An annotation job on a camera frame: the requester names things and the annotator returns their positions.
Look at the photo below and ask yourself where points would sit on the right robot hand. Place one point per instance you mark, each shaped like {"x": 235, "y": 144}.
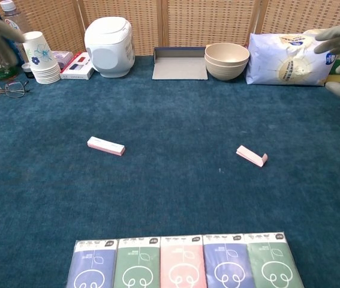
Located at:
{"x": 337, "y": 34}

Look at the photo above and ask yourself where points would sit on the pink sticky note sheets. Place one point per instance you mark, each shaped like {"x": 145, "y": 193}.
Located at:
{"x": 250, "y": 155}

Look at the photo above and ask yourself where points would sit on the pink sticky note pad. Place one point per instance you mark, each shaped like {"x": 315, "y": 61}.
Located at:
{"x": 105, "y": 146}

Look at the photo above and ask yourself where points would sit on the clear water bottle pink label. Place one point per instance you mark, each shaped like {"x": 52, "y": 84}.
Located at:
{"x": 9, "y": 9}

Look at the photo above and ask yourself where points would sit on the pale paper towel pack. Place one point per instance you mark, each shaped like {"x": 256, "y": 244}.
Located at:
{"x": 310, "y": 31}

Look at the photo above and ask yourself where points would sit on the stacked floral paper cups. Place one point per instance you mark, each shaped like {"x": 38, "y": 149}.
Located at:
{"x": 37, "y": 54}

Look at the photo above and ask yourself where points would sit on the blue white tissue bag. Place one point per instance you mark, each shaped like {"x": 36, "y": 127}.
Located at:
{"x": 289, "y": 60}

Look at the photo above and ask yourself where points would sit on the small purple container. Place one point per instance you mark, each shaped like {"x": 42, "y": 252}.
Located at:
{"x": 63, "y": 57}

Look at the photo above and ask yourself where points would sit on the red white blue carton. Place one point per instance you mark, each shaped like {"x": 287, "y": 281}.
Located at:
{"x": 76, "y": 70}

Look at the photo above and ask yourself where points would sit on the white mini rice cooker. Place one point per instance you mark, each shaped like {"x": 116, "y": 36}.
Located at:
{"x": 109, "y": 45}

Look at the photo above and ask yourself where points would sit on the woven wooden folding screen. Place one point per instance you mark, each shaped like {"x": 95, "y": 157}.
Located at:
{"x": 211, "y": 21}

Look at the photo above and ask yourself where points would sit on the grey cardboard box tray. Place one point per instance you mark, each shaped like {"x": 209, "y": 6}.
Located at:
{"x": 178, "y": 69}

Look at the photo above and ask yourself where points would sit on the teal carpet table cover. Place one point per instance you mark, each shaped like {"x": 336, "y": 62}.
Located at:
{"x": 169, "y": 195}

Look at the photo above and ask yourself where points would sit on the green tissue packet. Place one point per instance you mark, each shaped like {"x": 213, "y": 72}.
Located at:
{"x": 136, "y": 265}
{"x": 273, "y": 262}

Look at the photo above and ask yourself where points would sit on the blue tissue packet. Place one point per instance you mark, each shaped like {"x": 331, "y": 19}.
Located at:
{"x": 91, "y": 267}
{"x": 228, "y": 264}

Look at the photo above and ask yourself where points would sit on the pink tissue packet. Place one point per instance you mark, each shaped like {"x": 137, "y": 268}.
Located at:
{"x": 183, "y": 264}

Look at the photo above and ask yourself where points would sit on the black frame eyeglasses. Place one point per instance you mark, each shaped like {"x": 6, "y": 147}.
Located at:
{"x": 15, "y": 90}

